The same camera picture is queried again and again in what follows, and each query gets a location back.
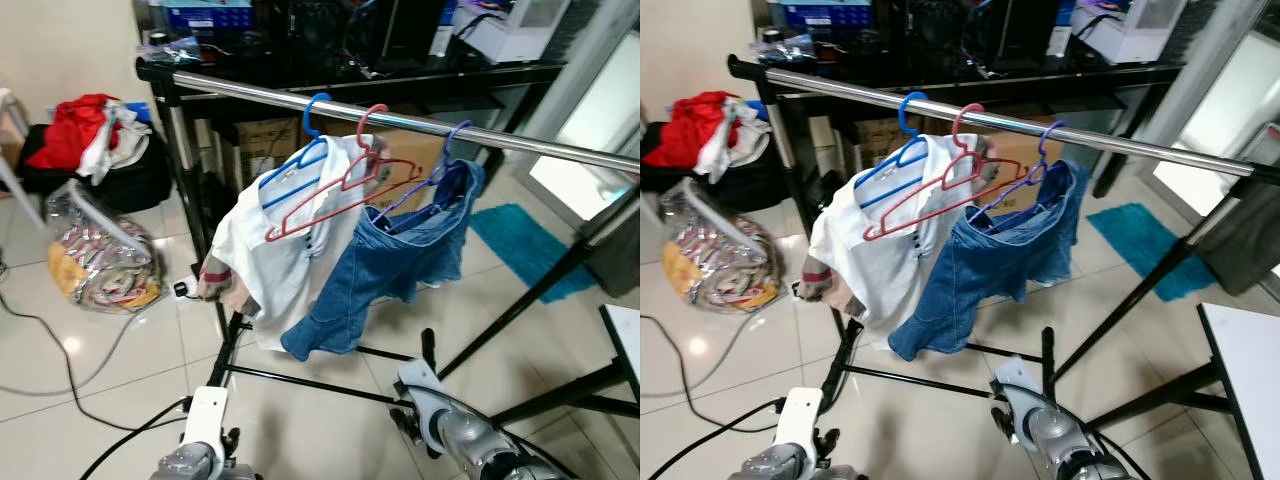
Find purple plastic hanger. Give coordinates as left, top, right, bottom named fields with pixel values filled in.
left=963, top=119, right=1069, bottom=237
left=368, top=119, right=474, bottom=237

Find blue denim skirt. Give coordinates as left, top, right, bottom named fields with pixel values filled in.
left=280, top=160, right=488, bottom=363
left=887, top=160, right=1089, bottom=363

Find blue plastic hanger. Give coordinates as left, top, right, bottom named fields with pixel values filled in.
left=853, top=90, right=933, bottom=213
left=258, top=92, right=334, bottom=216

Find red plastic hanger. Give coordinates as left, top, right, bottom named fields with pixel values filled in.
left=860, top=102, right=1013, bottom=244
left=264, top=103, right=423, bottom=244

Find dark grey hanging cloth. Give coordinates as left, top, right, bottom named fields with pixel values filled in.
left=585, top=190, right=641, bottom=298
left=1195, top=125, right=1280, bottom=296

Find clear plastic clothes bag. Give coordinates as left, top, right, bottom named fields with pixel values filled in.
left=657, top=178, right=791, bottom=314
left=43, top=180, right=166, bottom=314

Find white table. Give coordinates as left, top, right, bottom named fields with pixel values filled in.
left=600, top=303, right=641, bottom=401
left=1198, top=303, right=1280, bottom=480

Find teal shaggy rug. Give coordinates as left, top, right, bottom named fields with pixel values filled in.
left=468, top=203, right=601, bottom=304
left=1085, top=203, right=1216, bottom=304

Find red crumpled cloth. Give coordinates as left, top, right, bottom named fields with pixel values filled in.
left=655, top=90, right=741, bottom=169
left=28, top=93, right=121, bottom=171

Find black fabric bag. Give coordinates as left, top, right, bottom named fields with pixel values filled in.
left=640, top=125, right=791, bottom=211
left=17, top=125, right=176, bottom=213

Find white crumpled cloth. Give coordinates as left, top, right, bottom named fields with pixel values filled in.
left=695, top=100, right=771, bottom=186
left=78, top=100, right=151, bottom=186

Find pink patterned garment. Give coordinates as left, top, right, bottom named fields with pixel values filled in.
left=197, top=255, right=261, bottom=321
left=797, top=255, right=866, bottom=321

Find brown cardboard box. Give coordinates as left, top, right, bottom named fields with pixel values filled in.
left=990, top=125, right=1066, bottom=216
left=340, top=125, right=456, bottom=216

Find white appliance box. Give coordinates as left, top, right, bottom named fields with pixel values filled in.
left=455, top=0, right=571, bottom=63
left=1075, top=0, right=1186, bottom=63

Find white shirt blue trim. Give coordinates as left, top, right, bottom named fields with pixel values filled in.
left=208, top=133, right=389, bottom=353
left=808, top=133, right=986, bottom=348

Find black glass desk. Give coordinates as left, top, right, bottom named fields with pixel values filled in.
left=148, top=55, right=576, bottom=201
left=760, top=55, right=1186, bottom=201

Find dark labelled cardboard box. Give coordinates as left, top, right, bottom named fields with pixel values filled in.
left=848, top=117, right=906, bottom=173
left=232, top=117, right=303, bottom=188

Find blue printed box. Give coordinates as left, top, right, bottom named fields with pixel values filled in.
left=782, top=0, right=873, bottom=29
left=163, top=0, right=253, bottom=31

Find black computer monitor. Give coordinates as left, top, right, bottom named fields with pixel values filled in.
left=905, top=0, right=1076, bottom=71
left=255, top=0, right=451, bottom=76

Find black floor cable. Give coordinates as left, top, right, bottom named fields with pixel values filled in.
left=640, top=300, right=801, bottom=401
left=0, top=255, right=191, bottom=401

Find chrome clothes rack rail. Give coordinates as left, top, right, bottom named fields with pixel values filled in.
left=165, top=68, right=641, bottom=173
left=762, top=66, right=1259, bottom=176

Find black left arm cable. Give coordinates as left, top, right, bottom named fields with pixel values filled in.
left=665, top=400, right=786, bottom=480
left=78, top=398, right=193, bottom=480

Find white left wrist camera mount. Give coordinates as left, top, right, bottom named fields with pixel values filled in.
left=180, top=386, right=229, bottom=446
left=775, top=388, right=823, bottom=451

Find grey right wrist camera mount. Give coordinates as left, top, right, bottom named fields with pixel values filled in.
left=395, top=357, right=448, bottom=403
left=990, top=357, right=1041, bottom=406

